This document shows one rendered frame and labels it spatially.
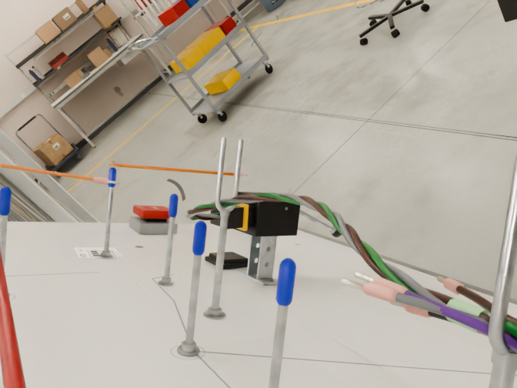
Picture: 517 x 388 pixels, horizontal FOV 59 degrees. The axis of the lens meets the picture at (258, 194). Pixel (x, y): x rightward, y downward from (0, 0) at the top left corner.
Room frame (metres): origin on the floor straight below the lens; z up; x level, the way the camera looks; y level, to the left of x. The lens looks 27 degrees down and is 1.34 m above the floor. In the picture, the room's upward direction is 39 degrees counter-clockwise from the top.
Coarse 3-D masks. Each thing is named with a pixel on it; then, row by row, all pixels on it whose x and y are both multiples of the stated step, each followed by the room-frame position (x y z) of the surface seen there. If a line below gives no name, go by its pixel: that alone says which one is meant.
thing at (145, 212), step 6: (138, 210) 0.63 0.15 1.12; (144, 210) 0.61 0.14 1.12; (150, 210) 0.62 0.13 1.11; (156, 210) 0.62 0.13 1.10; (162, 210) 0.62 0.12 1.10; (144, 216) 0.61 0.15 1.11; (150, 216) 0.61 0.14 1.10; (156, 216) 0.61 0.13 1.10; (162, 216) 0.62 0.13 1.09; (168, 216) 0.62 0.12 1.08
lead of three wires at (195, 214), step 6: (204, 204) 0.34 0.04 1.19; (210, 204) 0.33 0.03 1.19; (192, 210) 0.35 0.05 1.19; (198, 210) 0.34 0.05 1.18; (204, 210) 0.34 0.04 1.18; (186, 216) 0.37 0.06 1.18; (192, 216) 0.37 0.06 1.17; (198, 216) 0.38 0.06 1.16; (204, 216) 0.39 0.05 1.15; (210, 216) 0.39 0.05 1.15; (216, 216) 0.39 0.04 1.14
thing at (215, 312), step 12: (240, 144) 0.34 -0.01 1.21; (240, 156) 0.33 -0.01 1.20; (240, 168) 0.33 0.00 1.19; (216, 192) 0.32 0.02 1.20; (216, 204) 0.32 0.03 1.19; (228, 216) 0.32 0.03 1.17; (216, 264) 0.31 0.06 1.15; (216, 276) 0.31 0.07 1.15; (216, 288) 0.31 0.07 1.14; (216, 300) 0.30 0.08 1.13; (204, 312) 0.31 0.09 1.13; (216, 312) 0.30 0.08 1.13
